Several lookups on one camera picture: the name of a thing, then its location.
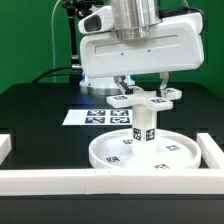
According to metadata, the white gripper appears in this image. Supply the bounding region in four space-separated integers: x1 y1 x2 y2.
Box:
80 13 204 97

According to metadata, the white cross-shaped table base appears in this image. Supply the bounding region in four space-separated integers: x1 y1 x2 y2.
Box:
107 88 182 112

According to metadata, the white round table top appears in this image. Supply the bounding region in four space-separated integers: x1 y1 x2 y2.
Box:
89 128 201 170

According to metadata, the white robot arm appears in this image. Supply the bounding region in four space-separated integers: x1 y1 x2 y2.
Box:
78 0 205 95

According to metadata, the white marker sheet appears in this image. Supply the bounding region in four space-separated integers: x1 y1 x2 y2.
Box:
63 109 132 126

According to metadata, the white U-shaped boundary fence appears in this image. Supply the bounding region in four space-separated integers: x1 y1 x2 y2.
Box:
0 133 224 196

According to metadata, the white cable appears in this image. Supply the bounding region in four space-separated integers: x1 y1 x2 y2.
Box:
50 0 64 84

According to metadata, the black camera stand pole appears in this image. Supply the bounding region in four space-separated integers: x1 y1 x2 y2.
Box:
61 0 103 86

